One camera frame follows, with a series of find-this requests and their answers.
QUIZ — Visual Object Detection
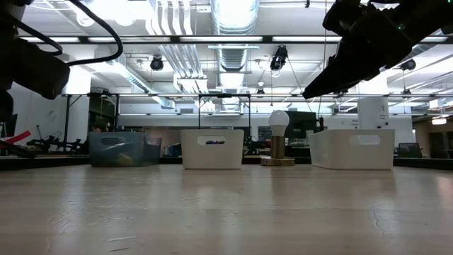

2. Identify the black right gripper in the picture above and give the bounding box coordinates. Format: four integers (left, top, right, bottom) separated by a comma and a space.
303, 10, 422, 99

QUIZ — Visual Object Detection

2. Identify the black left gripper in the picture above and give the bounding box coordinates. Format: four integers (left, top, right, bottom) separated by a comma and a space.
0, 38, 71, 122

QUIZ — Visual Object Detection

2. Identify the white column cabinet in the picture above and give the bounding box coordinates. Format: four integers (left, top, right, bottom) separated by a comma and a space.
357, 96, 390, 130

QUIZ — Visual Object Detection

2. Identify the black monitor screen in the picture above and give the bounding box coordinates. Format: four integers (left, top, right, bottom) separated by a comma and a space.
285, 110, 319, 142

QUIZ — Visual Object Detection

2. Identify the black ceiling spotlight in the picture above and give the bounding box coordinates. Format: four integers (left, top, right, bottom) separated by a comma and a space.
149, 55, 165, 72
269, 45, 289, 78
401, 58, 418, 72

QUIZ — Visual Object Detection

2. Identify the black background machinery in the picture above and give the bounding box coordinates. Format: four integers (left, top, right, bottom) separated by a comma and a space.
26, 133, 86, 154

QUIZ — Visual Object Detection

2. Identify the white plastic bin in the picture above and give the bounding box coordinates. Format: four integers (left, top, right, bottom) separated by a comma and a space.
180, 129, 245, 170
309, 128, 396, 171

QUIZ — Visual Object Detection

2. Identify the brass lamp with white bulb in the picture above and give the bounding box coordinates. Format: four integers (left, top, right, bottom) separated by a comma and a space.
260, 109, 296, 167

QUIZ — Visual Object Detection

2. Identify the dark transparent plastic bin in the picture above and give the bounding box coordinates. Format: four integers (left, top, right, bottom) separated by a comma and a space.
88, 131, 163, 167

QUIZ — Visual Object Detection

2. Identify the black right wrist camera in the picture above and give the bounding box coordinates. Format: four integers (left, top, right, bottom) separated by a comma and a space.
322, 0, 371, 36

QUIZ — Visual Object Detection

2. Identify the black aluminium table frame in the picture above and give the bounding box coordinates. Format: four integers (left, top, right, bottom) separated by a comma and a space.
0, 154, 453, 171

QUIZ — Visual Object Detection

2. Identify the black cable loop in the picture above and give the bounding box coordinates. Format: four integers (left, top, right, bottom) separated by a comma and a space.
13, 0, 124, 67

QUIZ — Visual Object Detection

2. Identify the silver ventilation duct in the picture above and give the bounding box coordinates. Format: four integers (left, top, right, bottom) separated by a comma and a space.
210, 0, 260, 74

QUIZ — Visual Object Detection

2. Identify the black overhead frame bar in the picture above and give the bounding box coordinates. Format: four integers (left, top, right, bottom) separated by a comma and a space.
17, 34, 453, 45

